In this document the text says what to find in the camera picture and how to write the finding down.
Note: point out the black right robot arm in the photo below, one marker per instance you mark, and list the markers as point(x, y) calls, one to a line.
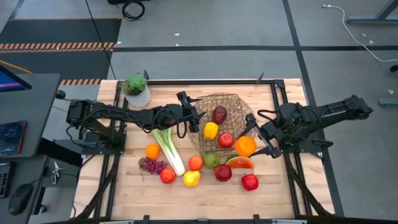
point(335, 112)

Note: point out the red orange tomato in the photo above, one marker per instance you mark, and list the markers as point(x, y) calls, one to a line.
point(168, 175)

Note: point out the silver carabiner clip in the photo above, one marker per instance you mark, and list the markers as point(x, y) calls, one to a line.
point(56, 171)

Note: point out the orange fruit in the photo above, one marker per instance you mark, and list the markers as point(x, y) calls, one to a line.
point(152, 151)
point(245, 146)

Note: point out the dark red apple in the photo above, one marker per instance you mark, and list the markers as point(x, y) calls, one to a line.
point(223, 173)

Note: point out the orange red peach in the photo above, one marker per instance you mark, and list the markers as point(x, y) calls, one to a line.
point(196, 163)

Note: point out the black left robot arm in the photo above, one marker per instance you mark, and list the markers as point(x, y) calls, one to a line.
point(109, 112)

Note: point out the black round knob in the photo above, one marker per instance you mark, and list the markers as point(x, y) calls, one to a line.
point(60, 94)

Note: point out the black hazard-striped floor mat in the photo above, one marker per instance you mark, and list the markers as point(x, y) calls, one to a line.
point(62, 31)

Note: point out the green pear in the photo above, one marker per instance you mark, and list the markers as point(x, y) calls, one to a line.
point(211, 160)

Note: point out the watermelon slice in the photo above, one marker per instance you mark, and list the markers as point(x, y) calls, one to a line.
point(239, 163)

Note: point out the computer monitor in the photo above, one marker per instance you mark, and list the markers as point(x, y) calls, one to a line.
point(9, 84)

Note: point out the green plant in white pot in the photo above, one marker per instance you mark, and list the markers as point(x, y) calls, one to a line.
point(136, 85)

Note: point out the dark maroon plum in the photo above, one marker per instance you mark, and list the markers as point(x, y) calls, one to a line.
point(219, 115)

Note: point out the yellow lemon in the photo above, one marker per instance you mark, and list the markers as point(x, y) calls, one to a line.
point(191, 179)

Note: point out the black aluminium table frame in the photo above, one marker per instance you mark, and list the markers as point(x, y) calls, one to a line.
point(217, 82)

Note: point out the purple grape bunch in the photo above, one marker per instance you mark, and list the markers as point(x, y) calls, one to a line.
point(152, 166)

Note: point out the black caster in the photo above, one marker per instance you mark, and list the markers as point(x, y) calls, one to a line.
point(394, 68)

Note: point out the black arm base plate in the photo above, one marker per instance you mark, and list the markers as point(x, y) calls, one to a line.
point(298, 149)
point(93, 149)

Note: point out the grey desk foot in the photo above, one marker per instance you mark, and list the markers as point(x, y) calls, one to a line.
point(388, 102)

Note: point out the dark tablet with red edge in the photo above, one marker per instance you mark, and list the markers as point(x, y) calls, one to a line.
point(12, 137)

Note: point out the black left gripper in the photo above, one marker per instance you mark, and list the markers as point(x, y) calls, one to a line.
point(180, 115)

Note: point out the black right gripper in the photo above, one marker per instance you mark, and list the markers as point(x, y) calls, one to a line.
point(270, 132)

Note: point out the grey desk leg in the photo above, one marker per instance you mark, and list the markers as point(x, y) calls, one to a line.
point(370, 21)

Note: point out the black box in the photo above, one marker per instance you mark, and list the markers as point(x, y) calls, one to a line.
point(62, 155)

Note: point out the black keyboard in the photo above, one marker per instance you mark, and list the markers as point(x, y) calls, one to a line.
point(3, 182)

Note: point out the yellow bell pepper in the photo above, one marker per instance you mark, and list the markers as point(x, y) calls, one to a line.
point(211, 130)

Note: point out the black desk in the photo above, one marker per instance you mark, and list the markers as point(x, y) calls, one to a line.
point(31, 99)

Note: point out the black computer mouse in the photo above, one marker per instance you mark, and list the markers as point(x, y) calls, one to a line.
point(20, 197)

